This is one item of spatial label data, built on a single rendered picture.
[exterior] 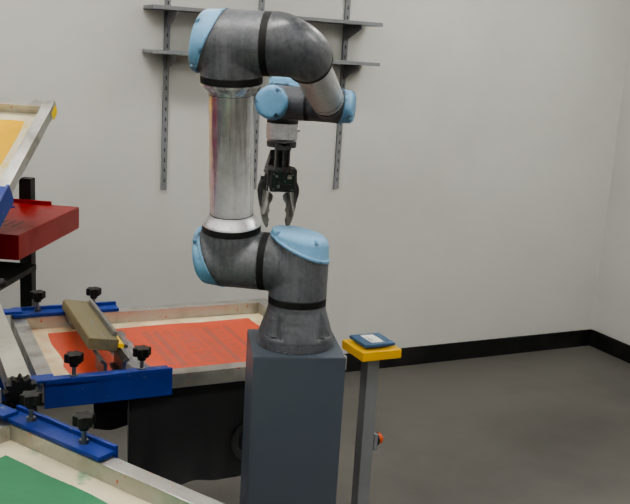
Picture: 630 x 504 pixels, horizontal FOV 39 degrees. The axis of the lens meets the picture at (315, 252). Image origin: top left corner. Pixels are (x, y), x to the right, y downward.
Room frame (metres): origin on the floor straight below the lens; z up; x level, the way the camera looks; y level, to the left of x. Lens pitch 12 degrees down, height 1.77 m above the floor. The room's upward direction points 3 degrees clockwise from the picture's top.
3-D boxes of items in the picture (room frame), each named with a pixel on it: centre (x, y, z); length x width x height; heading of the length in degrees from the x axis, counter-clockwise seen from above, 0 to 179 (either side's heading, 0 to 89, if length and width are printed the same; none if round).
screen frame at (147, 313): (2.34, 0.38, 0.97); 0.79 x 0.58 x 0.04; 116
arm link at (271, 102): (2.03, 0.09, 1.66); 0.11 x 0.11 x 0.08; 81
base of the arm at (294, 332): (1.71, 0.03, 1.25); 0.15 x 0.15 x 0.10
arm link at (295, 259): (1.71, 0.04, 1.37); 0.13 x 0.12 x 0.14; 81
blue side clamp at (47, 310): (2.49, 0.72, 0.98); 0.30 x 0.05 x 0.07; 116
